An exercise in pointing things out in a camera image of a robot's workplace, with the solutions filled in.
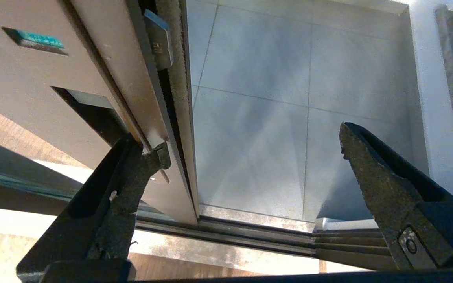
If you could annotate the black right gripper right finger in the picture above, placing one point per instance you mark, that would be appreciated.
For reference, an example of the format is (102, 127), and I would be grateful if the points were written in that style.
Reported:
(391, 188)

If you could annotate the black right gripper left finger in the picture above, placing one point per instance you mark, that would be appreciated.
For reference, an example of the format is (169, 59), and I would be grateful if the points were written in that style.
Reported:
(104, 220)

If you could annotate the brown-framed sliding glass door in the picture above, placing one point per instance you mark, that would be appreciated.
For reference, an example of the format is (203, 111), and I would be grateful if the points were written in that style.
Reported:
(34, 86)

